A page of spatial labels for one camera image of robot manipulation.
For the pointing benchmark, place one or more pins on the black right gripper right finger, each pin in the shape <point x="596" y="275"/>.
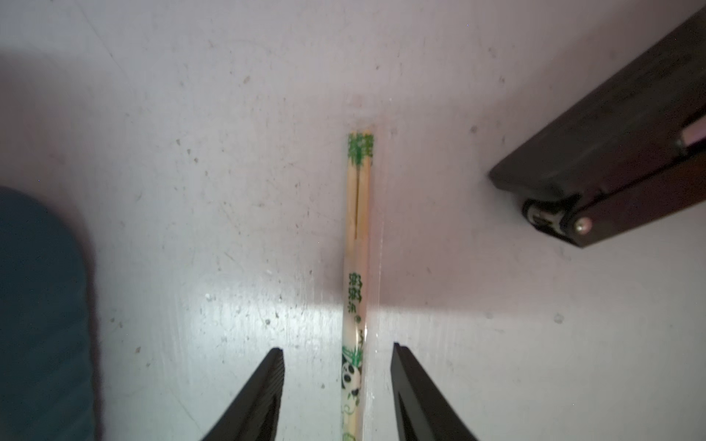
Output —
<point x="422" y="412"/>

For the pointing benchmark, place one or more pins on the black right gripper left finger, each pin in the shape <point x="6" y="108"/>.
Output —
<point x="254" y="414"/>

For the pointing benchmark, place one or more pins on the green panda chopsticks pair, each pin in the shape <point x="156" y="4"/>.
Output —
<point x="360" y="147"/>

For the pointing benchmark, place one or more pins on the teal plastic storage box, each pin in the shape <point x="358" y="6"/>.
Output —
<point x="47" y="366"/>

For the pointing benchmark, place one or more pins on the black stapler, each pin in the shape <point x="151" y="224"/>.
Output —
<point x="629" y="153"/>

